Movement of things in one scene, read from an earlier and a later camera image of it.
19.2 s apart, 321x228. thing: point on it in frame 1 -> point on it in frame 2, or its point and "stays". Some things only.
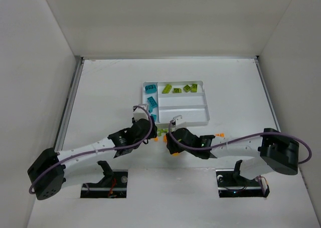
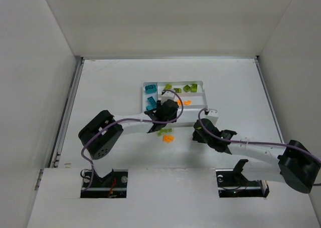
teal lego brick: (152, 101) stays
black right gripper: (171, 143) -> (203, 132)
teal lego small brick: (150, 108) stays
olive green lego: (177, 90) stays
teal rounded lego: (151, 88) stays
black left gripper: (153, 124) -> (155, 119)
